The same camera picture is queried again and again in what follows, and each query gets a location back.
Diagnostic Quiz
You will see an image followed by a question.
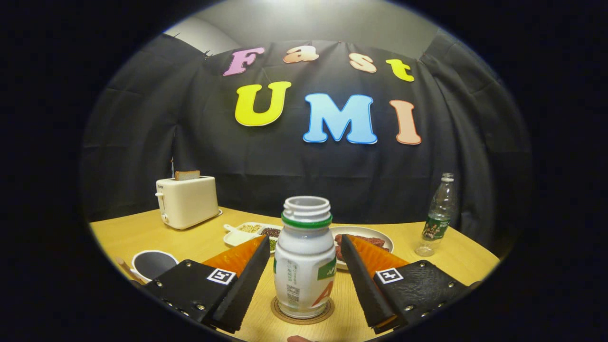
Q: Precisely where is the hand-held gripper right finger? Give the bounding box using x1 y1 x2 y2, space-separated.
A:
340 234 475 334

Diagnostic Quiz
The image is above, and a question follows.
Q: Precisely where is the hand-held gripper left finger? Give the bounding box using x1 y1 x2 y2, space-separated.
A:
142 235 271 334

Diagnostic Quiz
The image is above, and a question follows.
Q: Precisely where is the round cork coaster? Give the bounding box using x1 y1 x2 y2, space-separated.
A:
271 297 335 325

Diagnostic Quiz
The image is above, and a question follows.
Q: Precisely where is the white juice bottle green label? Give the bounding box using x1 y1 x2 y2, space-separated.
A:
274 196 337 319

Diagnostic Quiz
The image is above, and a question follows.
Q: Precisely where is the white cup wooden handle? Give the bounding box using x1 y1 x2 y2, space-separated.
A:
116 250 180 284

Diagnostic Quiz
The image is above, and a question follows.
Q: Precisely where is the clear plastic water bottle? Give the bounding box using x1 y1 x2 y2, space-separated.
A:
415 173 457 257

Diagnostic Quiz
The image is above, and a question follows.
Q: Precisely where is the white divided dish of beans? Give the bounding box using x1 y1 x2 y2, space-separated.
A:
223 222 283 252

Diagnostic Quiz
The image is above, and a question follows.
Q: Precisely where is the white round plate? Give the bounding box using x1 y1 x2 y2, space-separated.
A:
330 226 394 271

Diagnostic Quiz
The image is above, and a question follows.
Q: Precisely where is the wooden table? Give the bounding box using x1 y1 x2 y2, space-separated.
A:
89 207 501 342

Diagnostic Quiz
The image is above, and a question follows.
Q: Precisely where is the cream toaster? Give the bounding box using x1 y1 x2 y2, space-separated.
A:
155 176 222 230

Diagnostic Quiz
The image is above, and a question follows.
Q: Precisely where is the black backdrop cloth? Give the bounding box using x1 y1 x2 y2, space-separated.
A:
80 28 532 247

